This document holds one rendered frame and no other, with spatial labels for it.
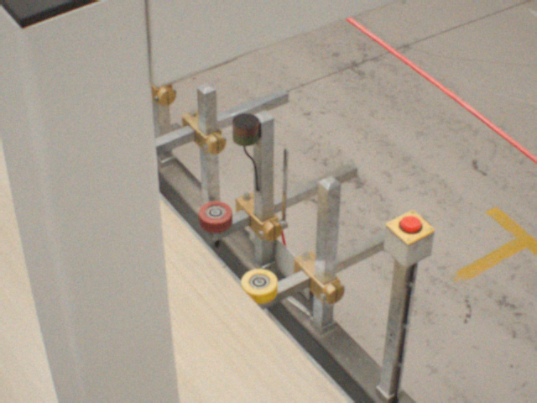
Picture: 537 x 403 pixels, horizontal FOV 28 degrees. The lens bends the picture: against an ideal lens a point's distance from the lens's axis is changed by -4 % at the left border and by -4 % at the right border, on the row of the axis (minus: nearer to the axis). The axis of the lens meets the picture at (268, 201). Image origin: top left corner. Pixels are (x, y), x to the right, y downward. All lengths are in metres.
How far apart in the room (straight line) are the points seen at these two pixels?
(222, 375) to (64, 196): 1.87
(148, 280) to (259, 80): 4.18
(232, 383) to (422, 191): 1.99
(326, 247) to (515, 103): 2.33
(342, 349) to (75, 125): 2.22
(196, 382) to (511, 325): 1.63
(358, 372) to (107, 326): 2.09
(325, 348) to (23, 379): 0.74
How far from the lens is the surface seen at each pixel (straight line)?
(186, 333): 2.35
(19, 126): 0.40
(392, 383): 2.44
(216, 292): 2.43
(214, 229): 2.60
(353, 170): 2.81
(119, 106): 0.39
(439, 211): 4.02
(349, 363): 2.55
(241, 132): 2.42
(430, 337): 3.57
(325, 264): 2.45
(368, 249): 2.60
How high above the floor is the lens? 2.64
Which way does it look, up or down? 41 degrees down
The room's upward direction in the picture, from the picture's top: straight up
